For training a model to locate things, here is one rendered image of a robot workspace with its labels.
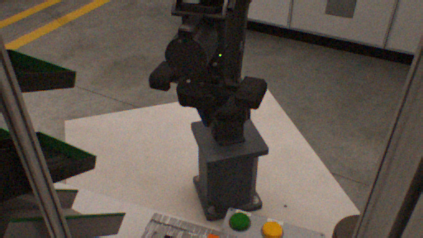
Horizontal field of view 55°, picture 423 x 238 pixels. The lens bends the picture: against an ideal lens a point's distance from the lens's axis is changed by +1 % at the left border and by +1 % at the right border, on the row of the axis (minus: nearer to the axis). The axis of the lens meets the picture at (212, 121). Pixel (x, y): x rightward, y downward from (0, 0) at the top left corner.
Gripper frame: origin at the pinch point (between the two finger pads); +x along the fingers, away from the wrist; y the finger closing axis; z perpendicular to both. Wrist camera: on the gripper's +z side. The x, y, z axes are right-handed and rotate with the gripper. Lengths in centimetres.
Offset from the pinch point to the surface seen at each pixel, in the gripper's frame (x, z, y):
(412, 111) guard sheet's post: -30, 37, 23
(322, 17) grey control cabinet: 95, -281, -2
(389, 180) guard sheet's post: -26, 37, 23
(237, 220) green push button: 28.2, -1.6, 6.0
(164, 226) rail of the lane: 29.6, 4.2, -8.2
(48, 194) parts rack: 1.2, 24.4, -13.9
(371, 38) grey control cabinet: 104, -275, 38
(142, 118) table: 39, -39, -37
